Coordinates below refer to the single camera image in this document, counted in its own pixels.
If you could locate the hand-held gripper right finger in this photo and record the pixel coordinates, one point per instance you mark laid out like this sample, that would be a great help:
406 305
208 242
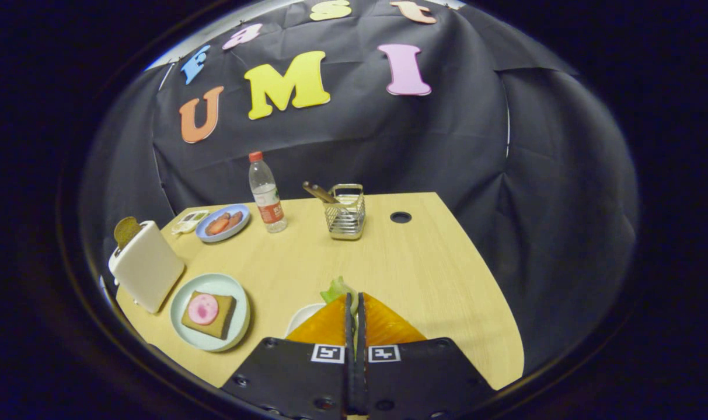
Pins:
424 379

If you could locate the brown meat patty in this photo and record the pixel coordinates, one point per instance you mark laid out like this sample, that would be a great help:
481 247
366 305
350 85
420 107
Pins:
235 219

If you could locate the green lettuce leaf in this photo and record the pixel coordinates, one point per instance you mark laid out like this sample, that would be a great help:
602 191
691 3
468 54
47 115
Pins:
336 289

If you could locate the blue plate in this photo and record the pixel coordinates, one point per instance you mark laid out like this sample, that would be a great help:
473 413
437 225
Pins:
244 213

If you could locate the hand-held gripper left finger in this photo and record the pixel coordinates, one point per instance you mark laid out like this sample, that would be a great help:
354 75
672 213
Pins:
289 379

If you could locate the pale green plate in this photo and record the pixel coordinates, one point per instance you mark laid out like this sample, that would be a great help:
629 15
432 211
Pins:
213 283

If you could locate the white toaster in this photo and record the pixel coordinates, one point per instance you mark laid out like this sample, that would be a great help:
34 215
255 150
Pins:
149 268

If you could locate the small white square plate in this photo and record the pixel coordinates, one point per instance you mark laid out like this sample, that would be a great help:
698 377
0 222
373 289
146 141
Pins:
301 318

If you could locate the clear water bottle red cap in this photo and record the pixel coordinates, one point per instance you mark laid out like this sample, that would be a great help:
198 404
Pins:
266 195

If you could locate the orange tomato slice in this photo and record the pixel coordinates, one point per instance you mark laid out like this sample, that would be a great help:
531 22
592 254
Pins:
218 226

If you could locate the pink ham slice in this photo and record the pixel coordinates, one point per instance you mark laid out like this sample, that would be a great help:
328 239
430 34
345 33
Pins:
203 309

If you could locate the bread slice with dark crust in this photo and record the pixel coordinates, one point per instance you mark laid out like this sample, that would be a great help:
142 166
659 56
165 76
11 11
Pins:
220 324

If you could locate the brown toasted bread slice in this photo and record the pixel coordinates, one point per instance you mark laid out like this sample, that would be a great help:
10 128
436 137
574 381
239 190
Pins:
126 229

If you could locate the white divided condiment tray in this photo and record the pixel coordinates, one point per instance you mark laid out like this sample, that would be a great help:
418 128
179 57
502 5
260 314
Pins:
189 220

